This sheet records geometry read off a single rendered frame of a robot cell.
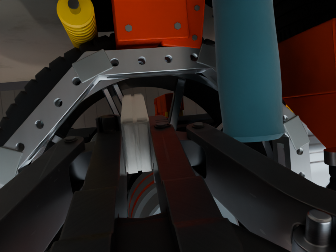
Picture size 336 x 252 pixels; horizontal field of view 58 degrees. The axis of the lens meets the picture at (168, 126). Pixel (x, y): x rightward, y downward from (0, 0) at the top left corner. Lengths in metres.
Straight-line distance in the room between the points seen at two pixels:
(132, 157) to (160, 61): 0.36
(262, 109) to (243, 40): 0.09
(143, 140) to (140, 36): 0.36
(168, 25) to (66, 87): 0.19
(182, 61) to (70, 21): 0.19
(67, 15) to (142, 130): 0.40
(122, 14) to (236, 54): 0.20
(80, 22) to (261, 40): 0.28
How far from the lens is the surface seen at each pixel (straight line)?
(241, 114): 0.42
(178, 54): 0.52
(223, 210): 0.40
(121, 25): 0.51
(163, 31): 0.52
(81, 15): 0.54
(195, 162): 0.15
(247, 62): 0.42
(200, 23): 0.55
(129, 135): 0.16
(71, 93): 0.50
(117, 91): 0.61
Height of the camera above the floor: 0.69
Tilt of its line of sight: 2 degrees up
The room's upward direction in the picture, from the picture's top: 175 degrees clockwise
